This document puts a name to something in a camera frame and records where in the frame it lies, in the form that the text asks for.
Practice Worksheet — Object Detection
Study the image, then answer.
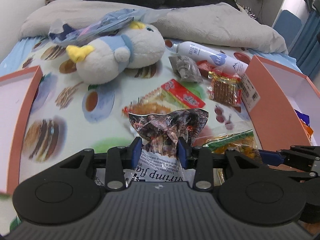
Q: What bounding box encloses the dark shrimp snack bag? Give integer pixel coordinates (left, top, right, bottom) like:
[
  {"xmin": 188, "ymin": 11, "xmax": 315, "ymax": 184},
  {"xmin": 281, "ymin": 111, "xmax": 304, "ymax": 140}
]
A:
[{"xmin": 124, "ymin": 108, "xmax": 209, "ymax": 184}]

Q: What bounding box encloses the blue white snack bag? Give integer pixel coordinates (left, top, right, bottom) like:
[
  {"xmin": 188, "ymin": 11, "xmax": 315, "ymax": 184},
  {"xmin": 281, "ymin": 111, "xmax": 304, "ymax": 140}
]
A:
[{"xmin": 295, "ymin": 109, "xmax": 310, "ymax": 126}]

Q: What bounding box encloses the grey foil snack packet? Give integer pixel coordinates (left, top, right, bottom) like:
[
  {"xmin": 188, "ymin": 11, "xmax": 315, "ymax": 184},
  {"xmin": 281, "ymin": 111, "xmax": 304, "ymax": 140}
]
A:
[{"xmin": 169, "ymin": 55, "xmax": 203, "ymax": 83}]

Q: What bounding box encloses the green yellow snack bag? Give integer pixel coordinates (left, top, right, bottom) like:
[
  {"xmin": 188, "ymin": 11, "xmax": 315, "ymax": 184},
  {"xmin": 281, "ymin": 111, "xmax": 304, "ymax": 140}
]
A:
[{"xmin": 202, "ymin": 129, "xmax": 263, "ymax": 185}]

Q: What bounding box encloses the pink box right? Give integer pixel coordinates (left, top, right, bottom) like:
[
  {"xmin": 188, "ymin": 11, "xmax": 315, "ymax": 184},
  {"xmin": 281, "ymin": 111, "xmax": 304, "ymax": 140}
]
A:
[{"xmin": 242, "ymin": 56, "xmax": 319, "ymax": 151}]

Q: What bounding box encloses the red gold snack packet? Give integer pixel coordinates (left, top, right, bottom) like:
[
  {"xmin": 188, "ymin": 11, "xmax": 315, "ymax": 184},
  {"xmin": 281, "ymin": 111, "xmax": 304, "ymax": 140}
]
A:
[{"xmin": 122, "ymin": 79, "xmax": 206, "ymax": 116}]

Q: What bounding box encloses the printed bed sheet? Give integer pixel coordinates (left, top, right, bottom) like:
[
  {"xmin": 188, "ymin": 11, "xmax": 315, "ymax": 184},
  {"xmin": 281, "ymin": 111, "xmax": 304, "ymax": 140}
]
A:
[{"xmin": 0, "ymin": 36, "xmax": 298, "ymax": 230}]

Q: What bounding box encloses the orange red snack packet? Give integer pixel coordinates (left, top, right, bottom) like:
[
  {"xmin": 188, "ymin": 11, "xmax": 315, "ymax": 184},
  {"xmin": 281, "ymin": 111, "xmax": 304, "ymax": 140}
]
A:
[{"xmin": 208, "ymin": 71, "xmax": 242, "ymax": 107}]

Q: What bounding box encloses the blue white plush penguin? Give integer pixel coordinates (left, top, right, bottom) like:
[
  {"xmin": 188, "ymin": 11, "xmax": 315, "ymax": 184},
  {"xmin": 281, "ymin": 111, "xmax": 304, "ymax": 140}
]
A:
[{"xmin": 66, "ymin": 21, "xmax": 165, "ymax": 85}]

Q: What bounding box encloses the white spray bottle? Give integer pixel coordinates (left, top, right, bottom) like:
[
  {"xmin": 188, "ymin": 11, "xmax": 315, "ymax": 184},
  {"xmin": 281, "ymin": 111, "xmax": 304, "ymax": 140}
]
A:
[{"xmin": 165, "ymin": 40, "xmax": 248, "ymax": 76}]

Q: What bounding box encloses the blue curtain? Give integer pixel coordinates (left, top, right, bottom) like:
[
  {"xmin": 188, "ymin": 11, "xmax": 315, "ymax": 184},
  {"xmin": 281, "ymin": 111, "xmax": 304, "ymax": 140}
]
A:
[{"xmin": 289, "ymin": 11, "xmax": 320, "ymax": 80}]

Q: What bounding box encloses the light blue plastic bag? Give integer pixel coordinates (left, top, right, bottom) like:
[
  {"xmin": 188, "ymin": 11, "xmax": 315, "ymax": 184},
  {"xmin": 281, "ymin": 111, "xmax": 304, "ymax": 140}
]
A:
[{"xmin": 48, "ymin": 8, "xmax": 171, "ymax": 47}]

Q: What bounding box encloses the grey blanket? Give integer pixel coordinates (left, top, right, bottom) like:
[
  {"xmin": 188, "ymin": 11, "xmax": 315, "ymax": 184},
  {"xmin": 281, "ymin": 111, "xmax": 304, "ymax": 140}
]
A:
[{"xmin": 19, "ymin": 0, "xmax": 287, "ymax": 54}]

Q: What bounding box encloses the pink box lid left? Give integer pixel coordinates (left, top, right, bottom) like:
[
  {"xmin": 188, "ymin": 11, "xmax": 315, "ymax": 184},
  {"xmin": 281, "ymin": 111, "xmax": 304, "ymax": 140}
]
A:
[{"xmin": 1, "ymin": 66, "xmax": 42, "ymax": 194}]

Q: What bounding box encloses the blue chair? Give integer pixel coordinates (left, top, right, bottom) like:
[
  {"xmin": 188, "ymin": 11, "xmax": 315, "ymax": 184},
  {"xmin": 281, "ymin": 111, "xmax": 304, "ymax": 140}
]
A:
[{"xmin": 273, "ymin": 10, "xmax": 302, "ymax": 48}]

